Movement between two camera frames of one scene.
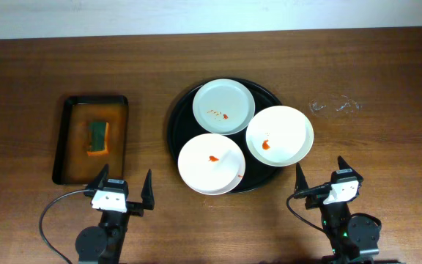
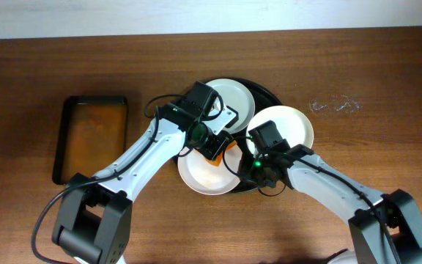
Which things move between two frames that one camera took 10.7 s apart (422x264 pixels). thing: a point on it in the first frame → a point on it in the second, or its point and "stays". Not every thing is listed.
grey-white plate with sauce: x=223 y=106 stays
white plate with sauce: x=212 y=163 stays
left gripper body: x=133 y=209 → x=217 y=149
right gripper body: x=314 y=202 → x=251 y=176
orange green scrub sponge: x=98 y=138 → x=218 y=159
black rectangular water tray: x=72 y=164 stays
